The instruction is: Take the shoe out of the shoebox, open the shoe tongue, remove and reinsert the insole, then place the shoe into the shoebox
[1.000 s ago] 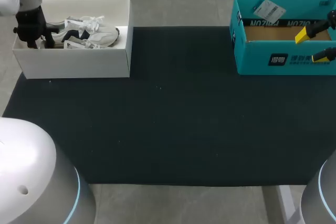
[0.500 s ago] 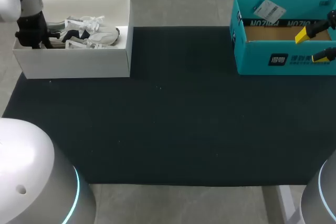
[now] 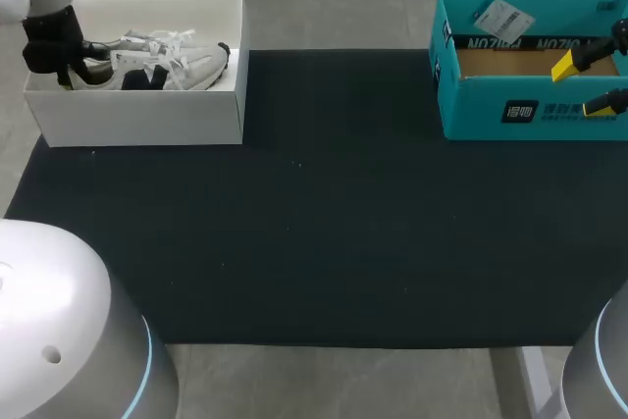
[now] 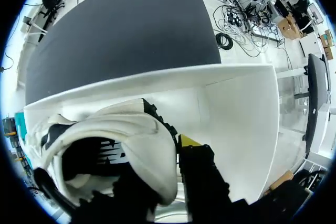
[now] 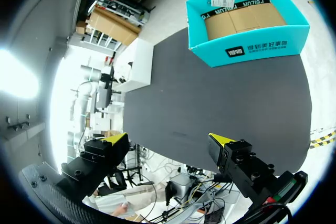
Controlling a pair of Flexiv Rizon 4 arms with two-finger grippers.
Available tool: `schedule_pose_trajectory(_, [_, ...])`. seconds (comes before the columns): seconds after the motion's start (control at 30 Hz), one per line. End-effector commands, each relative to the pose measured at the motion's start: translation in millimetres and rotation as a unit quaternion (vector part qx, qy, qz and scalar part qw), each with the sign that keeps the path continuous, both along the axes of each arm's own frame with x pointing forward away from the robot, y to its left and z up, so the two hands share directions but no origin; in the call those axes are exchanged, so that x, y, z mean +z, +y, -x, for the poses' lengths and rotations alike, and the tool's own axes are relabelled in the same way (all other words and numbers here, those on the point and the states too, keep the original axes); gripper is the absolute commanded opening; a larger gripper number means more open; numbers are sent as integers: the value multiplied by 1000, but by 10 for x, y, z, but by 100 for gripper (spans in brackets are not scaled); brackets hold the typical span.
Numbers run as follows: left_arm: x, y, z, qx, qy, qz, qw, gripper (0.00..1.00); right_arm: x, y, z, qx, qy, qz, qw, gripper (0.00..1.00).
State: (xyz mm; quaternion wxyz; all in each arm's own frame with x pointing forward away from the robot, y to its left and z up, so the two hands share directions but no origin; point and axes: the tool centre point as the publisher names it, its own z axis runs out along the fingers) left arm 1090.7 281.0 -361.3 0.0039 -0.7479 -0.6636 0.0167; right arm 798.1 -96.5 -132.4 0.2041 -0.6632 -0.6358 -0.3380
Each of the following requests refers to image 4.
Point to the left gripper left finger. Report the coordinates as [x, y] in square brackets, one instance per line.
[128, 195]

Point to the white and black shoe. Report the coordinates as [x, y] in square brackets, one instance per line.
[136, 134]

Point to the teal box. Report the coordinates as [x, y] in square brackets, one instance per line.
[20, 127]

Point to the white shoebox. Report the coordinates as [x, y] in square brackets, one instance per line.
[236, 119]

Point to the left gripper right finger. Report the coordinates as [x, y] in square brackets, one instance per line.
[202, 176]

